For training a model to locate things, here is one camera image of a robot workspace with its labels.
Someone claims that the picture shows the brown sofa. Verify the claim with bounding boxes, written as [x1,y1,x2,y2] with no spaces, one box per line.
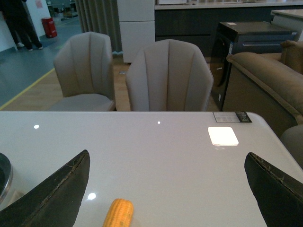
[223,41,303,136]

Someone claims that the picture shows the beige chair left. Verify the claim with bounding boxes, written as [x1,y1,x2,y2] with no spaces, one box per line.
[49,32,116,112]

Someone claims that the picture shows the beige chair right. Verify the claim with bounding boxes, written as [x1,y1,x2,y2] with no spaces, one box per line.
[125,39,214,112]

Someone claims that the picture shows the black appliance box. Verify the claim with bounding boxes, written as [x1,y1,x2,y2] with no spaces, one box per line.
[210,21,297,110]

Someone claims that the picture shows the label sticker on table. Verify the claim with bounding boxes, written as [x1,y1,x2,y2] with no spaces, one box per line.
[213,112,252,123]

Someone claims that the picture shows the dark kitchen counter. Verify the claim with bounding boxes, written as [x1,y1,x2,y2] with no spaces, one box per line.
[155,0,303,57]

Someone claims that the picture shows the beige chair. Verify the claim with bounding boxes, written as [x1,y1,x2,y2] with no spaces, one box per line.
[125,39,214,112]
[49,32,116,112]

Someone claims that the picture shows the grey curtain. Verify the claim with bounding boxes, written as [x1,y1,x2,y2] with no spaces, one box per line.
[75,0,122,52]

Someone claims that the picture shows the yellow corn cob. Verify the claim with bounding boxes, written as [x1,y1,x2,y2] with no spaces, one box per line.
[103,198,134,227]

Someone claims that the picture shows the person in dark clothes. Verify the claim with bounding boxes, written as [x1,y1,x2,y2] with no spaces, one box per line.
[0,0,43,51]

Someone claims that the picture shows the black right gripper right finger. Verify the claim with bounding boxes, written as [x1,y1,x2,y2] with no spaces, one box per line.
[244,152,303,227]

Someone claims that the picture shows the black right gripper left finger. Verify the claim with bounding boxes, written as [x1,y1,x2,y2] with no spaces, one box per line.
[0,150,90,227]

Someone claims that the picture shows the white cabinet column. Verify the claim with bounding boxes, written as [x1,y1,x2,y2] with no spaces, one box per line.
[117,0,155,63]

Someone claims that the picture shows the grey round stool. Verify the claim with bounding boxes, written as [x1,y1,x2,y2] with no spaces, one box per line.
[280,125,303,168]

